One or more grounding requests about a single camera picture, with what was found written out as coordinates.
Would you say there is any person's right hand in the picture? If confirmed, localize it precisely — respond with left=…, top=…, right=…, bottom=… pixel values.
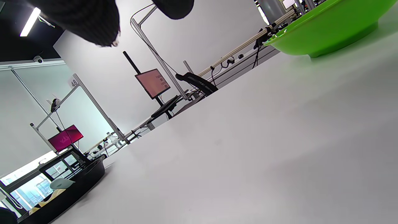
left=28, top=0, right=195, bottom=48

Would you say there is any person's left hand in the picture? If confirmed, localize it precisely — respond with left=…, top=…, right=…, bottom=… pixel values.
left=0, top=207, right=17, bottom=224

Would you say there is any light blue dessert spatula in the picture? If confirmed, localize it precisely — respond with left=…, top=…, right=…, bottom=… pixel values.
left=50, top=178, right=76, bottom=190

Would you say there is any black cast iron frying pan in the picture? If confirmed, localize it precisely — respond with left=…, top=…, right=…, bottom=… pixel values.
left=17, top=155, right=106, bottom=224

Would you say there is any green plastic bowl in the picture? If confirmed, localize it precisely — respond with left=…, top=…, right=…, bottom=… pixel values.
left=264, top=0, right=398, bottom=58

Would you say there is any ceiling light strip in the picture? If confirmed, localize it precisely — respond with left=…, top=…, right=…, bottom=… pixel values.
left=20, top=7, right=41, bottom=37

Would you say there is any pink screen monitor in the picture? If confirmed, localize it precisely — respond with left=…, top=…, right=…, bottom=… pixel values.
left=123, top=51, right=173, bottom=120

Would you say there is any red screen monitor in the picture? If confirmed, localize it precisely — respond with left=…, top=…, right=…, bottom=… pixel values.
left=48, top=124, right=84, bottom=153

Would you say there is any black keyboard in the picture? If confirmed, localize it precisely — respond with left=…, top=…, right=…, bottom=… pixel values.
left=151, top=95, right=182, bottom=118

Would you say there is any black mesh office chair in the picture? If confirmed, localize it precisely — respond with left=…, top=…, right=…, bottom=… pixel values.
left=175, top=72, right=219, bottom=97

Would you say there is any aluminium frame with tag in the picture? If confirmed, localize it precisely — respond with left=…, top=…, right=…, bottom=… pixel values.
left=9, top=67, right=126, bottom=153

